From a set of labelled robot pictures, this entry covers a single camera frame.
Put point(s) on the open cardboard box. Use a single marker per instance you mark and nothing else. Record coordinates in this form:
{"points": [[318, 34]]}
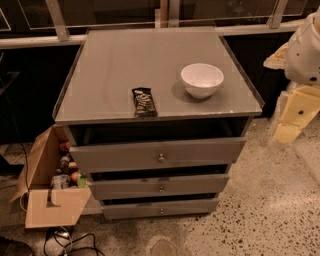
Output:
{"points": [[46, 208]]}

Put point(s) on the grey drawer cabinet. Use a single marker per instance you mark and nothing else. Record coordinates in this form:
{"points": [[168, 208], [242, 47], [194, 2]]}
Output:
{"points": [[96, 106]]}

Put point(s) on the white ceramic bowl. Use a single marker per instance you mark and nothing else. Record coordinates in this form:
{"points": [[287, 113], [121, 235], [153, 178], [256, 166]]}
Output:
{"points": [[201, 80]]}

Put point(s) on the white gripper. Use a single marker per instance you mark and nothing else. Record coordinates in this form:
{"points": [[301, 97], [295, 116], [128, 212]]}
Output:
{"points": [[304, 58]]}

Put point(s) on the glass jar in box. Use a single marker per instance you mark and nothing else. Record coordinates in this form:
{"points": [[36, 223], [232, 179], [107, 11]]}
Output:
{"points": [[60, 182]]}

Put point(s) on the grey drawer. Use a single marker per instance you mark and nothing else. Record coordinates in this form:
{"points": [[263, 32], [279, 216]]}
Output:
{"points": [[158, 209], [157, 155], [158, 186]]}

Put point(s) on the grey bottom drawer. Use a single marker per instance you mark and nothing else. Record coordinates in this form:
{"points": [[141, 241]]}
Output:
{"points": [[158, 209]]}

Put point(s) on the black snack bar wrapper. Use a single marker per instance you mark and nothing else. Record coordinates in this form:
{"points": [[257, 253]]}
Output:
{"points": [[144, 103]]}

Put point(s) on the grey middle drawer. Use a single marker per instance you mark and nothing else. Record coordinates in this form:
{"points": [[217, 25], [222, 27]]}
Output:
{"points": [[158, 186]]}

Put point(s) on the dark bottle in box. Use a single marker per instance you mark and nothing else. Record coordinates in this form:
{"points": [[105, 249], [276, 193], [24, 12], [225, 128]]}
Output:
{"points": [[63, 166]]}

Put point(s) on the green item in box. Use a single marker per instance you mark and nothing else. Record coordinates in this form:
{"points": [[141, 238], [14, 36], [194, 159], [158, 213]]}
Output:
{"points": [[82, 181]]}

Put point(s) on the grey top drawer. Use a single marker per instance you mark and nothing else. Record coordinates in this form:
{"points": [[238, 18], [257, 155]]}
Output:
{"points": [[157, 155]]}

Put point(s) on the red apple in box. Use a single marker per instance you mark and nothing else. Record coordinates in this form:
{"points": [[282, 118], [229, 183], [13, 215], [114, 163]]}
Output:
{"points": [[75, 176]]}

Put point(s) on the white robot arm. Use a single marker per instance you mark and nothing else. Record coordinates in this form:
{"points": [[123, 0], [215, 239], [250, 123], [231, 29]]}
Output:
{"points": [[300, 60]]}

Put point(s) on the metal railing frame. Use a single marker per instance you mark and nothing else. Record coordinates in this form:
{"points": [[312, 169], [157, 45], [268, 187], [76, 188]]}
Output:
{"points": [[30, 23]]}

